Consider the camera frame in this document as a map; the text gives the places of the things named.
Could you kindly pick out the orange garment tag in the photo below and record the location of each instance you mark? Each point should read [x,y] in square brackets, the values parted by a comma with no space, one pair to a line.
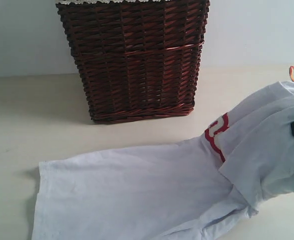
[291,73]

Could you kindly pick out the white t-shirt with red lettering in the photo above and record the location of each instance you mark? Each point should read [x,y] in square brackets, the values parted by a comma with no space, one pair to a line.
[196,189]

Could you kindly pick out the dark brown wicker basket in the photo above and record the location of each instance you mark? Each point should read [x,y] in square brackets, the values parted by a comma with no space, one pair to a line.
[137,60]

